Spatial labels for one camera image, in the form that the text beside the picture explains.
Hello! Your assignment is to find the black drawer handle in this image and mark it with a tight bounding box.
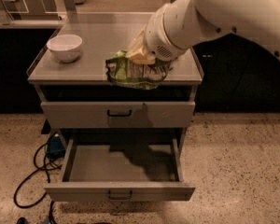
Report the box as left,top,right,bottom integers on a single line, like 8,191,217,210
106,109,132,118
107,190,133,201

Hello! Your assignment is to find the blue power box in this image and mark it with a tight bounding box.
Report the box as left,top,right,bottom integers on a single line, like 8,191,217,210
46,134,65,158

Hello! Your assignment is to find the far left grey counter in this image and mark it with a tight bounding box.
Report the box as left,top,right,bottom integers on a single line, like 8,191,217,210
0,0,59,21

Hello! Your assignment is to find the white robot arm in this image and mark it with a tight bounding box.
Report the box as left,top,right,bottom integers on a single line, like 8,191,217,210
126,0,280,64

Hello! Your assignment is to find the black lower drawer handle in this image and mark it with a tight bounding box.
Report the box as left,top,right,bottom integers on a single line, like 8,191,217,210
107,190,133,201

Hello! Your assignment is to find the closed upper grey drawer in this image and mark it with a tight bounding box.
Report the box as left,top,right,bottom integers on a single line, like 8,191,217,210
41,102,195,128

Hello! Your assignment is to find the grey drawer cabinet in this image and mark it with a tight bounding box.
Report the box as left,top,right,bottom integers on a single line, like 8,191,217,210
28,12,203,145

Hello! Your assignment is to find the white counter rail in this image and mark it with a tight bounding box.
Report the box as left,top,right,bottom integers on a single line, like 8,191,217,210
0,20,63,29

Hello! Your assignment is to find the black floor cable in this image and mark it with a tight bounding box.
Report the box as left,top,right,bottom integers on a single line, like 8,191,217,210
12,142,63,224

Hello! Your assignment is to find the black upper drawer handle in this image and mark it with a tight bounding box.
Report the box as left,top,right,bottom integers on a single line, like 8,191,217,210
106,109,132,118

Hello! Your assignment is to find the open lower grey drawer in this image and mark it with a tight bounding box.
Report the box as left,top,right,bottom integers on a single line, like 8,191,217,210
45,136,195,202

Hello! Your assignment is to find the green jalapeno chip bag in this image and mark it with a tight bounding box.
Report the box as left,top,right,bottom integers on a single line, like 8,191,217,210
105,50,172,90

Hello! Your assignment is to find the white ceramic bowl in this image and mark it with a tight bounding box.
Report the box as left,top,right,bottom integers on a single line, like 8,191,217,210
47,35,83,63

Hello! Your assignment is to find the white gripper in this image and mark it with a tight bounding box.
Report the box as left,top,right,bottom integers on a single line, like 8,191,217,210
126,4,186,65

